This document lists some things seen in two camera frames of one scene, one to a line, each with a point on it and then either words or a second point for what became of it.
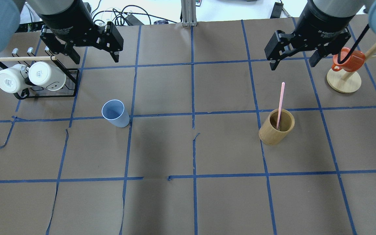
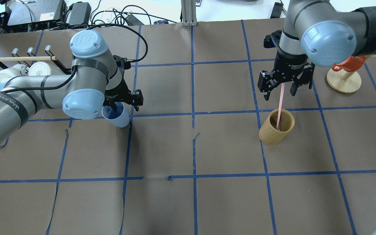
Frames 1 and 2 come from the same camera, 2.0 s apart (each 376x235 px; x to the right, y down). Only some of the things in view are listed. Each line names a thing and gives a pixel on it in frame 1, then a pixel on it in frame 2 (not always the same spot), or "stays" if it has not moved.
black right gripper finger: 276,48 -> 268,80
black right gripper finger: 331,48 -> 306,78
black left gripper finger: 114,43 -> 136,99
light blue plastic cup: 114,110 stays
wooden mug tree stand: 344,81 stays
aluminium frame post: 188,10 stays
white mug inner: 41,74 stays
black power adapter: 277,10 stays
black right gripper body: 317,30 -> 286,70
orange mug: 352,63 stays
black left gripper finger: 57,47 -> 113,105
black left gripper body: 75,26 -> 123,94
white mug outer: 12,79 stays
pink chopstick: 280,105 stays
